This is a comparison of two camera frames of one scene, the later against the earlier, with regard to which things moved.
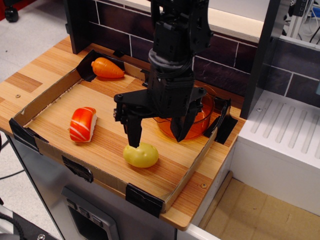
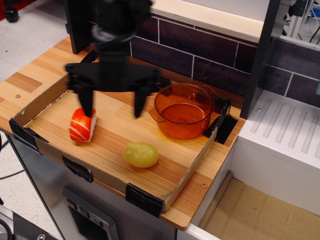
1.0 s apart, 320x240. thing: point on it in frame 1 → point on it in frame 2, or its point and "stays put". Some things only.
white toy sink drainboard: x=277 y=150 stays put
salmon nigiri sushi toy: x=82 y=124 stays put
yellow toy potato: x=145 y=155 stays put
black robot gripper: x=170 y=93 → x=106 y=69
